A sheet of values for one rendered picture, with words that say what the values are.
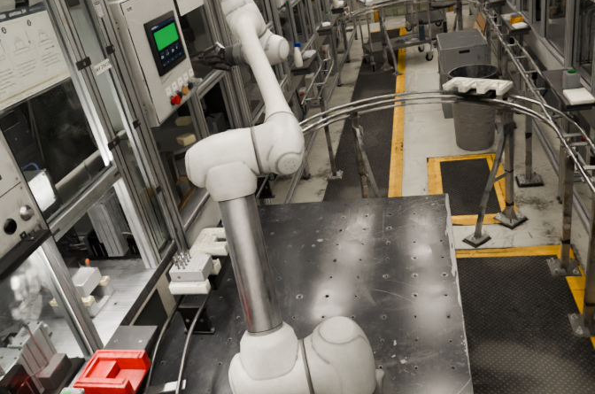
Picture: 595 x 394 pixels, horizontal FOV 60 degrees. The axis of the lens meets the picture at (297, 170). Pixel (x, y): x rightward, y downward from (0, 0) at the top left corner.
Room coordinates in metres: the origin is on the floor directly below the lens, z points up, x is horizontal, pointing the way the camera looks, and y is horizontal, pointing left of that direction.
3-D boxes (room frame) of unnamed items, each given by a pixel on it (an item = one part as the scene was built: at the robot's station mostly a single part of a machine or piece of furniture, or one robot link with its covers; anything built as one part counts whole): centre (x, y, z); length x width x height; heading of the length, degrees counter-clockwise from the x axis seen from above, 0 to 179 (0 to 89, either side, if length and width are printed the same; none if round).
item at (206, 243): (1.64, 0.41, 0.84); 0.36 x 0.14 x 0.10; 164
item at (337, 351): (1.05, -0.01, 0.85); 0.18 x 0.16 x 0.22; 91
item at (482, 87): (2.85, -1.14, 0.84); 0.37 x 0.14 x 0.10; 42
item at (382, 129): (5.75, -1.14, 0.01); 5.85 x 0.59 x 0.01; 164
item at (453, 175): (3.17, -1.18, 0.01); 1.00 x 0.55 x 0.01; 164
